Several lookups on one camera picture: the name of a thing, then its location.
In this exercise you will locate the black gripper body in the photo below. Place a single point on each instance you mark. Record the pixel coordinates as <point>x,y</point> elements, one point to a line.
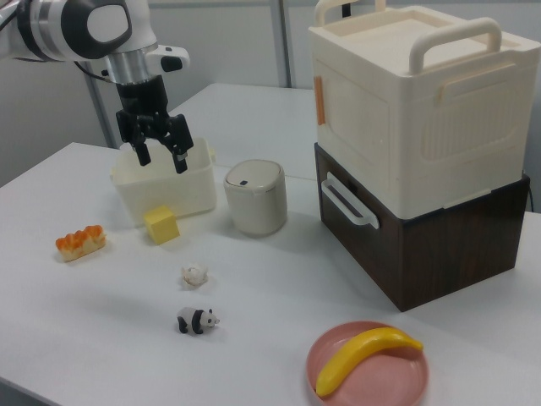
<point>143,102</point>

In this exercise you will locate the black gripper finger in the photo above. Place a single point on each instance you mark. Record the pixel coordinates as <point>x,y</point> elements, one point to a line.
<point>179,139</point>
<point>142,146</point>

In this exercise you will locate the beige round trash can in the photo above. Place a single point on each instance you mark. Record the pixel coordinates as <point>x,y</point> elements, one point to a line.
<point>255,196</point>

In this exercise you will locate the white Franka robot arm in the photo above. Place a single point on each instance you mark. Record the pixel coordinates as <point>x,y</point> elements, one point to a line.
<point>63,29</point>

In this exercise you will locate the white plastic basket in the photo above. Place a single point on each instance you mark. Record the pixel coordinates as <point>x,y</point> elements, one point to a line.
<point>169,186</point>

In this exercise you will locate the yellow cheese block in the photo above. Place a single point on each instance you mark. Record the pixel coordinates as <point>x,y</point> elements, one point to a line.
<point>161,225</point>

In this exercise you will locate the orange topped bread toy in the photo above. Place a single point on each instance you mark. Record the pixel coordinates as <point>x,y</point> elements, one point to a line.
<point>81,243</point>

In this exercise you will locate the crumpled white paper ball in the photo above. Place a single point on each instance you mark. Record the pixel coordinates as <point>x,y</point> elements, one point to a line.
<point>194,275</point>

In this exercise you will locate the black white panda figurine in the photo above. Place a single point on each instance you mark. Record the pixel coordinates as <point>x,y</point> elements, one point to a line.
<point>197,320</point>

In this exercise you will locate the cream plastic storage box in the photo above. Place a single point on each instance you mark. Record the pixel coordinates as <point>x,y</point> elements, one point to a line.
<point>414,110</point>

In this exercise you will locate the dark wood drawer cabinet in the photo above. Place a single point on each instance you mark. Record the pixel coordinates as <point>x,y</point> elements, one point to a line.
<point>439,245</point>

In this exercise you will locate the yellow toy banana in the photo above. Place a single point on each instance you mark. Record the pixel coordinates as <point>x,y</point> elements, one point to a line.
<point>363,355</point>

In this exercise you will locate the pink round plate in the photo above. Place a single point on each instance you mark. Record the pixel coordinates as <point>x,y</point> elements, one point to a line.
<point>372,372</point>

